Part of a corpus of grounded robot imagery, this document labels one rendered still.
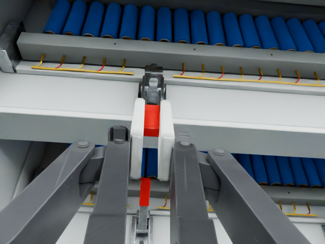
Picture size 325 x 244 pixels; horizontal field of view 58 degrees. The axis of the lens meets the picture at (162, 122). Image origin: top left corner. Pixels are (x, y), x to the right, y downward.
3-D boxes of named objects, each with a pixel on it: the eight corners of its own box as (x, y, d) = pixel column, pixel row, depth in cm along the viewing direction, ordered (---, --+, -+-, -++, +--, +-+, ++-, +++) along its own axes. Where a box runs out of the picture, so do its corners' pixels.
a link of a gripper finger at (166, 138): (161, 135, 16) (174, 136, 16) (160, 99, 23) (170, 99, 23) (157, 181, 17) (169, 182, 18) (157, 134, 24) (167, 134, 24)
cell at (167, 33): (170, 20, 37) (171, 53, 33) (156, 19, 37) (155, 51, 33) (172, 7, 36) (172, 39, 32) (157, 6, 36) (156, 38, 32)
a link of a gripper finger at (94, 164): (126, 186, 16) (69, 183, 15) (132, 144, 20) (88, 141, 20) (128, 160, 15) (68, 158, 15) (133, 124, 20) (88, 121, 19)
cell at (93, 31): (105, 15, 37) (97, 48, 33) (90, 14, 37) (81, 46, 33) (104, 1, 35) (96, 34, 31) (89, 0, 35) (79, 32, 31)
